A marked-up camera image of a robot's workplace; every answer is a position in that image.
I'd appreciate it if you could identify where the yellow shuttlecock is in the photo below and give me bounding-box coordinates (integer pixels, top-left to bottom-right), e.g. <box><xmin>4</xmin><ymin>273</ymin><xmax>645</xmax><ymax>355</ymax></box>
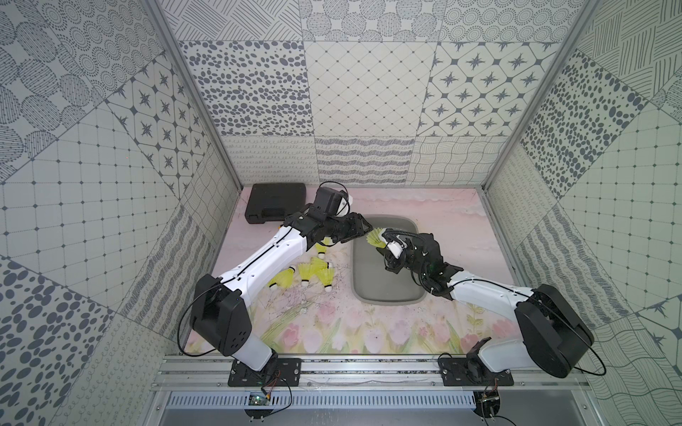
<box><xmin>315</xmin><ymin>238</ymin><xmax>334</xmax><ymax>259</ymax></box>
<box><xmin>316</xmin><ymin>262</ymin><xmax>335</xmax><ymax>293</ymax></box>
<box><xmin>366</xmin><ymin>228</ymin><xmax>387</xmax><ymax>249</ymax></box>
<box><xmin>298</xmin><ymin>260</ymin><xmax>319</xmax><ymax>288</ymax></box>
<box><xmin>267</xmin><ymin>266</ymin><xmax>296</xmax><ymax>289</ymax></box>

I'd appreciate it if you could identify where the grey plastic storage box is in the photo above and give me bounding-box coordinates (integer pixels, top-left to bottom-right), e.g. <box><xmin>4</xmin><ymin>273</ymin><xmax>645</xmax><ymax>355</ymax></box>
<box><xmin>351</xmin><ymin>214</ymin><xmax>427</xmax><ymax>305</ymax></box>

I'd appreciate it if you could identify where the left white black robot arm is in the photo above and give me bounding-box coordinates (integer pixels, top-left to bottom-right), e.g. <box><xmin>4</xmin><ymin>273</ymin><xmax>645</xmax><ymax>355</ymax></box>
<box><xmin>179</xmin><ymin>211</ymin><xmax>372</xmax><ymax>374</ymax></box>

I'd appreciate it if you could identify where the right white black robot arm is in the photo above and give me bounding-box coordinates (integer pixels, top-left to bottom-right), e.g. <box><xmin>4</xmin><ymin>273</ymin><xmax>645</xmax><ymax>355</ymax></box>
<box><xmin>377</xmin><ymin>228</ymin><xmax>596</xmax><ymax>378</ymax></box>

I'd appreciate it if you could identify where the black connector box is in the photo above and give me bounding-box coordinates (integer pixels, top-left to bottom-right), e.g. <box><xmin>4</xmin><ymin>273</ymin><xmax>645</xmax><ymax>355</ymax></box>
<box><xmin>473</xmin><ymin>392</ymin><xmax>501</xmax><ymax>420</ymax></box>

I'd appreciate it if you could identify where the black plastic tool case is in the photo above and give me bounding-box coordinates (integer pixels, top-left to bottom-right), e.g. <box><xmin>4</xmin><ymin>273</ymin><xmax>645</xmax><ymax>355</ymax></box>
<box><xmin>244</xmin><ymin>183</ymin><xmax>307</xmax><ymax>225</ymax></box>

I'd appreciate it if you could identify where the pink floral table mat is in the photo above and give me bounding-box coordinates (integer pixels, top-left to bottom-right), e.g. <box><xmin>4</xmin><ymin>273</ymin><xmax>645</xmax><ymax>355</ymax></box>
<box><xmin>183</xmin><ymin>185</ymin><xmax>515</xmax><ymax>356</ymax></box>

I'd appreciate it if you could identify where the small green circuit board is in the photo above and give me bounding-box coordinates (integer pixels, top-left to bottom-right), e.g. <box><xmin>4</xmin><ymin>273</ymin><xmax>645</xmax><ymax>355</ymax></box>
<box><xmin>247</xmin><ymin>392</ymin><xmax>271</xmax><ymax>408</ymax></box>

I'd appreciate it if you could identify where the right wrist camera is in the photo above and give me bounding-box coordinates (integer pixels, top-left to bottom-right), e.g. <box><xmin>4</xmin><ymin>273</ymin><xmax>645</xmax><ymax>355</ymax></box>
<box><xmin>385</xmin><ymin>241</ymin><xmax>404</xmax><ymax>260</ymax></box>

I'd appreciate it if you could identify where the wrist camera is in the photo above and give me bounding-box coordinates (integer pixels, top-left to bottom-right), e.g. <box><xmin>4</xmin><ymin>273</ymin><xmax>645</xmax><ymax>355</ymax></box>
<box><xmin>385</xmin><ymin>241</ymin><xmax>404</xmax><ymax>260</ymax></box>
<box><xmin>308</xmin><ymin>186</ymin><xmax>351</xmax><ymax>220</ymax></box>

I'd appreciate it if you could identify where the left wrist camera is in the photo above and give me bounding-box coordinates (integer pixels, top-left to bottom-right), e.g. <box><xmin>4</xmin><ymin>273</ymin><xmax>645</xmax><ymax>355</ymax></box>
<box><xmin>308</xmin><ymin>186</ymin><xmax>351</xmax><ymax>220</ymax></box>

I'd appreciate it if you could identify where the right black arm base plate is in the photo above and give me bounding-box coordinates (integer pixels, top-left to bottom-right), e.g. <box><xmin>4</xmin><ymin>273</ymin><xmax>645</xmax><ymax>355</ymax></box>
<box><xmin>437</xmin><ymin>353</ymin><xmax>514</xmax><ymax>387</ymax></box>

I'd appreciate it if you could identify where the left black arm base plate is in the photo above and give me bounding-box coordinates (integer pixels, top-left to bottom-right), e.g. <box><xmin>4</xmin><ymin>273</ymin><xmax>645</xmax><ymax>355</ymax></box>
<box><xmin>228</xmin><ymin>358</ymin><xmax>302</xmax><ymax>388</ymax></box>

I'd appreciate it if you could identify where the aluminium mounting rail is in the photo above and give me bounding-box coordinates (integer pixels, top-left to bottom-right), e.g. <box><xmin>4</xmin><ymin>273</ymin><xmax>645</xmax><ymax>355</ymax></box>
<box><xmin>152</xmin><ymin>355</ymin><xmax>589</xmax><ymax>392</ymax></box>

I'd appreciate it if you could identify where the white perforated cable duct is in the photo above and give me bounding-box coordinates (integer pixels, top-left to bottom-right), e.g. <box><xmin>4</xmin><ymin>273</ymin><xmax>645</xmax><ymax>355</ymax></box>
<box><xmin>166</xmin><ymin>390</ymin><xmax>475</xmax><ymax>410</ymax></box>

